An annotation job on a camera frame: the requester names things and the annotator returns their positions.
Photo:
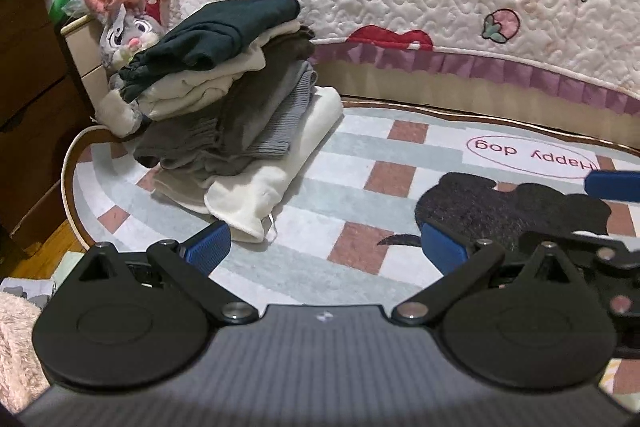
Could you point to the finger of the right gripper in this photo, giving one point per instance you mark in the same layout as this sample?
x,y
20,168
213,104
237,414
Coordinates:
x,y
620,186

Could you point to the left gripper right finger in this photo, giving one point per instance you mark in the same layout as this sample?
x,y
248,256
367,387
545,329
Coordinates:
x,y
469,265

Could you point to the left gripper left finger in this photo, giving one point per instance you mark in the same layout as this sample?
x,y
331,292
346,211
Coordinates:
x,y
167,284

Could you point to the dark blue denim jeans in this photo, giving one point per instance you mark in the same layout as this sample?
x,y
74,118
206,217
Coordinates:
x,y
210,36

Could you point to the checkered Happy dog rug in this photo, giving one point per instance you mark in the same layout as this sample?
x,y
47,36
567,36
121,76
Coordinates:
x,y
334,238

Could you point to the folded dark grey garment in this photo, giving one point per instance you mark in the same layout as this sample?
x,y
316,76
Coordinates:
x,y
185,143

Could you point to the folded grey knit sweater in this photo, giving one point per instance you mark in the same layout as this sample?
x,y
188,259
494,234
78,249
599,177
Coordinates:
x,y
261,115

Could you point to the folded cream top garment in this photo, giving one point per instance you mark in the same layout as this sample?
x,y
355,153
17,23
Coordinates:
x,y
185,92

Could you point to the pink fluffy fabric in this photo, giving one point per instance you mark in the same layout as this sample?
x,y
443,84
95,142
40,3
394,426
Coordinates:
x,y
21,375

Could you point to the brown wooden dresser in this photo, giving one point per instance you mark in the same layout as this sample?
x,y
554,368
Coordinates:
x,y
43,107

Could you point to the grey rabbit plush toy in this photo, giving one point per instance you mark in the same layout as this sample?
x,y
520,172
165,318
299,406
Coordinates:
x,y
127,31

